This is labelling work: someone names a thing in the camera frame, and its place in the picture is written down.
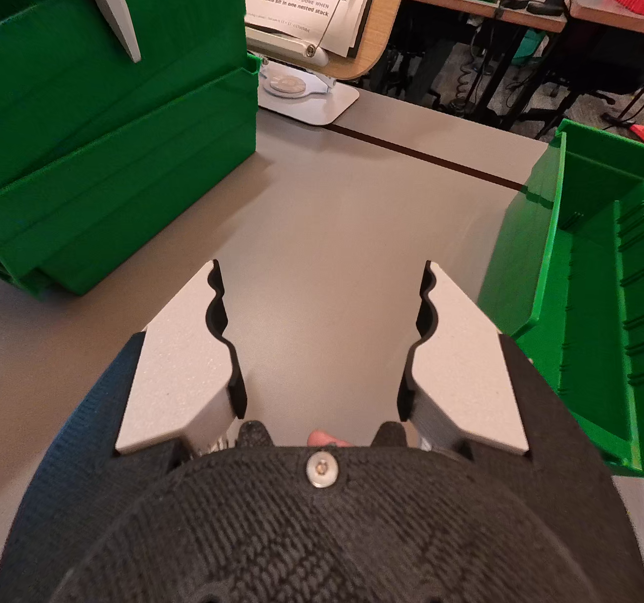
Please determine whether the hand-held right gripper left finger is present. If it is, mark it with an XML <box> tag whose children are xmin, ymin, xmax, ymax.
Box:
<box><xmin>115</xmin><ymin>259</ymin><xmax>248</xmax><ymax>456</ymax></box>

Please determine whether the wooden-top table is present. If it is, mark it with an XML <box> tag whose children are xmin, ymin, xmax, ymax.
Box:
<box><xmin>403</xmin><ymin>0</ymin><xmax>569</xmax><ymax>121</ymax></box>
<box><xmin>562</xmin><ymin>0</ymin><xmax>644</xmax><ymax>126</ymax></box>

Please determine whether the teal bag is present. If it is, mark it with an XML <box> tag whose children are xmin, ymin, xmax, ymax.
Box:
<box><xmin>512</xmin><ymin>30</ymin><xmax>549</xmax><ymax>67</ymax></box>

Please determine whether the person's right hand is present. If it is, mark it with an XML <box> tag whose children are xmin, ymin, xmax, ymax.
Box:
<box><xmin>307</xmin><ymin>429</ymin><xmax>351</xmax><ymax>450</ymax></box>

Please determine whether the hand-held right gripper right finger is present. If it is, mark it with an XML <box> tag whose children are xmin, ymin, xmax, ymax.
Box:
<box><xmin>397</xmin><ymin>260</ymin><xmax>530</xmax><ymax>458</ymax></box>

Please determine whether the black small device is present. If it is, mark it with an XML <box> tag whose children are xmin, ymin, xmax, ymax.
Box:
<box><xmin>500</xmin><ymin>0</ymin><xmax>570</xmax><ymax>17</ymax></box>

